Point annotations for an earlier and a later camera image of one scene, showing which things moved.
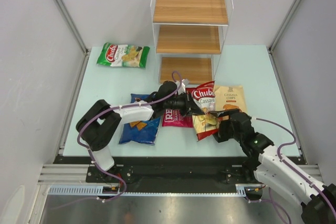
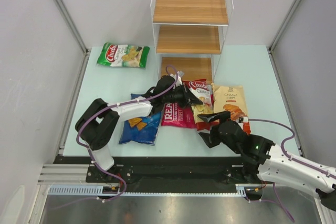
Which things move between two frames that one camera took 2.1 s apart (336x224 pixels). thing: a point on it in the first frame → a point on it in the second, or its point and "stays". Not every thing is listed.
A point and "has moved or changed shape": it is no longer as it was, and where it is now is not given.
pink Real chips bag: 174,117 stays
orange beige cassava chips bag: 228,97 stays
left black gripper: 190,107 → 188,98
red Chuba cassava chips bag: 202,96 has moved or changed shape
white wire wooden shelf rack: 189,16 stays
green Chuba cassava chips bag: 114,54 stays
